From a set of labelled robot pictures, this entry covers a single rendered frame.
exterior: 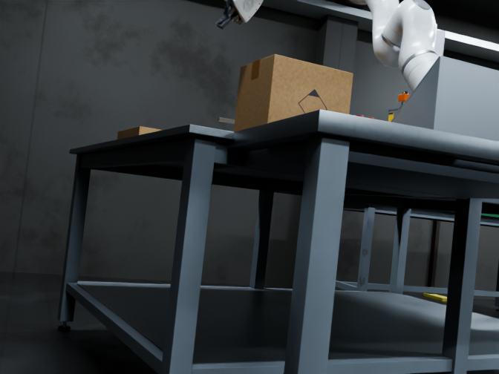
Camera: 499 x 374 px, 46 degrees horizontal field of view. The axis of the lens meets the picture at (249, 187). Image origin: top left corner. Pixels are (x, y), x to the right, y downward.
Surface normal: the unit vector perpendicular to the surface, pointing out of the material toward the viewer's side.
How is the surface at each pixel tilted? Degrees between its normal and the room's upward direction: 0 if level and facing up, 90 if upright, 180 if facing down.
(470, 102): 90
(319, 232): 90
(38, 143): 90
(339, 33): 90
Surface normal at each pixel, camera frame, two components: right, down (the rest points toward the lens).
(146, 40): 0.36, 0.00
